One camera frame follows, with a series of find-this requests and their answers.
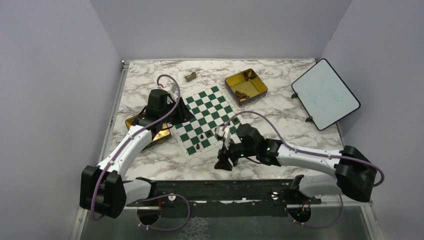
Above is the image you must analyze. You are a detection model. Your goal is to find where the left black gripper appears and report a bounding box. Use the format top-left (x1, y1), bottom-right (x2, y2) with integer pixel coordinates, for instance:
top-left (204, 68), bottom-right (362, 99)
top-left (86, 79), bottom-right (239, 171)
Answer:
top-left (160, 97), bottom-right (195, 125)

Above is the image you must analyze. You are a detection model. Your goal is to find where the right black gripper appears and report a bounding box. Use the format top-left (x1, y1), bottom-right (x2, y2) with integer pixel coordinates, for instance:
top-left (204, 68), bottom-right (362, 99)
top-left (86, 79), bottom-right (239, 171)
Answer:
top-left (214, 137), bottom-right (257, 172)

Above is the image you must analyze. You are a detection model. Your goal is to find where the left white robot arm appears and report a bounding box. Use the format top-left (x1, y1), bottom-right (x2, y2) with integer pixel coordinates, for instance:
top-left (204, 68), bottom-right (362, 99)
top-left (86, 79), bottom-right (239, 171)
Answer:
top-left (79, 89), bottom-right (194, 219)

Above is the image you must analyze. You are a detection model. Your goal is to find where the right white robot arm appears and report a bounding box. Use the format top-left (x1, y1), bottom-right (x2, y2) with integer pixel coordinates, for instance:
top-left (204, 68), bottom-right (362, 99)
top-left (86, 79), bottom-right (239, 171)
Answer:
top-left (214, 123), bottom-right (378, 204)

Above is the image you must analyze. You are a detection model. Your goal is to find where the green white chess board mat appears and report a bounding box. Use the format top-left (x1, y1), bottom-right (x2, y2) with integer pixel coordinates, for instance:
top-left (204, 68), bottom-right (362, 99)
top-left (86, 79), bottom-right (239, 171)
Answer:
top-left (171, 85), bottom-right (235, 160)

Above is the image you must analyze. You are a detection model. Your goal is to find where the gold tin with white pieces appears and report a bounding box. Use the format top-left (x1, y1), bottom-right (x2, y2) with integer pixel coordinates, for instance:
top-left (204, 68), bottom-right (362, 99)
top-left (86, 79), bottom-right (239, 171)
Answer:
top-left (125, 115), bottom-right (172, 152)

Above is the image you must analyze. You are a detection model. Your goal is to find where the gold tin with dark pieces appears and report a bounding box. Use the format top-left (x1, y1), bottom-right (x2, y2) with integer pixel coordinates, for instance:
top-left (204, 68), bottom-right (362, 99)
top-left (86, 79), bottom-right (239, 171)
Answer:
top-left (224, 68), bottom-right (268, 108)

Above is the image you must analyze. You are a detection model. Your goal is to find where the small grey tan clip device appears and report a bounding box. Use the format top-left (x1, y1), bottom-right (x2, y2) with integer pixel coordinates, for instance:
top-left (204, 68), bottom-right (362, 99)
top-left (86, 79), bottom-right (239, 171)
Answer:
top-left (184, 72), bottom-right (197, 82)

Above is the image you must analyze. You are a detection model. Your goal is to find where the small whiteboard tablet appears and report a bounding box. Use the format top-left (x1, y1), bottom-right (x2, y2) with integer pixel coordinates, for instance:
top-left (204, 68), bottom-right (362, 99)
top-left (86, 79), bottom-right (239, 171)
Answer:
top-left (291, 58), bottom-right (361, 131)

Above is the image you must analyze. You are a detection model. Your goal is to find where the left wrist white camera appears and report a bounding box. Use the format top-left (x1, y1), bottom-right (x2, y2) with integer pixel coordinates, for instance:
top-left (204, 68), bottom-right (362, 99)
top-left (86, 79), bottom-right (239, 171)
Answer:
top-left (162, 83), bottom-right (179, 97)

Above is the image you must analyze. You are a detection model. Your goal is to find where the wrist white camera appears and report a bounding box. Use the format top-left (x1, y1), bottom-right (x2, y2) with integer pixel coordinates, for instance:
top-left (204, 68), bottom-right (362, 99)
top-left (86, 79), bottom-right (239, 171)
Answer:
top-left (162, 83), bottom-right (179, 97)
top-left (214, 125), bottom-right (231, 150)

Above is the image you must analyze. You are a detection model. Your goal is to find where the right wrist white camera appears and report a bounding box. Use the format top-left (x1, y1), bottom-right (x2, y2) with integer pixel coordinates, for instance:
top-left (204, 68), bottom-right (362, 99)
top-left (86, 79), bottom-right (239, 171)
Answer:
top-left (214, 125), bottom-right (231, 150)

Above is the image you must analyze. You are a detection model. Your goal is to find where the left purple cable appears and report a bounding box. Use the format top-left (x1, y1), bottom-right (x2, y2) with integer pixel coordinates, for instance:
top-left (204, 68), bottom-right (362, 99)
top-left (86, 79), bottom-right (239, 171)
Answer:
top-left (90, 74), bottom-right (192, 232)

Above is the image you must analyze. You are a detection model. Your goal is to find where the purple cable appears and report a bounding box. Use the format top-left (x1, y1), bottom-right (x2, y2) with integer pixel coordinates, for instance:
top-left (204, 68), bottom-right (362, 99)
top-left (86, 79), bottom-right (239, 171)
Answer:
top-left (221, 110), bottom-right (386, 230)
top-left (90, 74), bottom-right (192, 232)

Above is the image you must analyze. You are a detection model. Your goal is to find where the black metal base frame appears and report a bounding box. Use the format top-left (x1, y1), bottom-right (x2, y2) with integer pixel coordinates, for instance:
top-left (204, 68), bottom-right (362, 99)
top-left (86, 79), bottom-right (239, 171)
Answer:
top-left (79, 178), bottom-right (374, 220)

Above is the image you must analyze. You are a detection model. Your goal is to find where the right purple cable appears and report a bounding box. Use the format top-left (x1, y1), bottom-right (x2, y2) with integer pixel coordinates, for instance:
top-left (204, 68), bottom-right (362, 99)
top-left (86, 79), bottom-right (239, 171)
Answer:
top-left (221, 110), bottom-right (386, 230)

